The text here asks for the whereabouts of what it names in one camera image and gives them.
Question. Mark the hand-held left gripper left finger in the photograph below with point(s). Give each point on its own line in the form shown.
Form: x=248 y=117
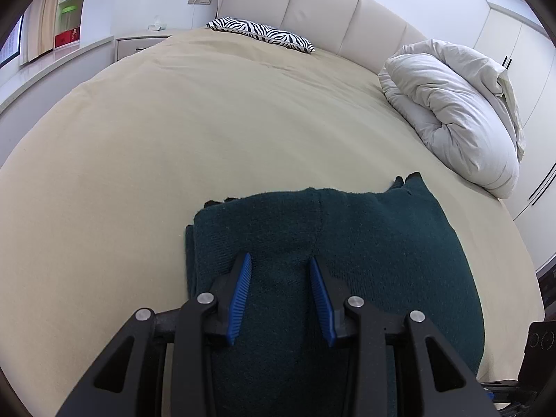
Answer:
x=239 y=295

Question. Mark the cream padded headboard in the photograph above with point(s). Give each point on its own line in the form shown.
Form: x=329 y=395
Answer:
x=321 y=4

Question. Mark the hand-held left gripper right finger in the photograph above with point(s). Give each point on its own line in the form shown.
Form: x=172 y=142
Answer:
x=321 y=299

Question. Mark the window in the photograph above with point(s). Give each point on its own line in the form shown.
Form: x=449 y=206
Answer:
x=11 y=43

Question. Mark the white folded duvet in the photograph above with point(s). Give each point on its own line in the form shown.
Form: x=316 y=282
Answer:
x=451 y=108

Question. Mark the red box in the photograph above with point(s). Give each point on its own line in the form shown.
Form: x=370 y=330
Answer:
x=67 y=38

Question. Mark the bed with beige sheet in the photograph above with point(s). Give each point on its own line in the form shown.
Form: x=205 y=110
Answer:
x=173 y=139

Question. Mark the green container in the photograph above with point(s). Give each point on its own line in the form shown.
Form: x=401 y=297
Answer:
x=69 y=8

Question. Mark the beige curtain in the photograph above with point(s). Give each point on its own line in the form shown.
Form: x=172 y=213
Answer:
x=41 y=21

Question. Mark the white wardrobe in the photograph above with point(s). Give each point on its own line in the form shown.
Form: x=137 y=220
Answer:
x=534 y=95

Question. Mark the white window ledge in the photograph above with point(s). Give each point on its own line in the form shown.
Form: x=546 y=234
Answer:
x=56 y=67

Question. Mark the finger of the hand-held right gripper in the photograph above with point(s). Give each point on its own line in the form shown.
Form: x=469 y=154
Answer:
x=499 y=393

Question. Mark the tissue box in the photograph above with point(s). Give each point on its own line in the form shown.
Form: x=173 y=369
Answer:
x=157 y=24

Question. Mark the zebra print pillow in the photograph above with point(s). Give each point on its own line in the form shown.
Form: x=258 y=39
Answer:
x=260 y=34

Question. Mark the white nightstand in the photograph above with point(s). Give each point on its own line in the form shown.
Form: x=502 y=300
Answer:
x=139 y=45

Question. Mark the dark teal knit sweater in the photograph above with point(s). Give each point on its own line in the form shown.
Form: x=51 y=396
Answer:
x=391 y=247

